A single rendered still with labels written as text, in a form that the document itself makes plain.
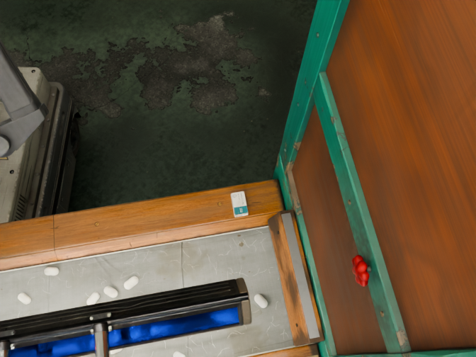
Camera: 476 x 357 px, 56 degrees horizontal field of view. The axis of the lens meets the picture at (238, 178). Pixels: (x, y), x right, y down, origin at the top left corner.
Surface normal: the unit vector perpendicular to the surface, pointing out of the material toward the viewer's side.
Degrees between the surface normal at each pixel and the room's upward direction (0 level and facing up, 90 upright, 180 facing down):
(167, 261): 0
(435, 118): 90
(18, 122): 44
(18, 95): 36
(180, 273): 0
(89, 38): 0
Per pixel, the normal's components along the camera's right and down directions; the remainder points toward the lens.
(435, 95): -0.98, 0.16
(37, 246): 0.03, -0.38
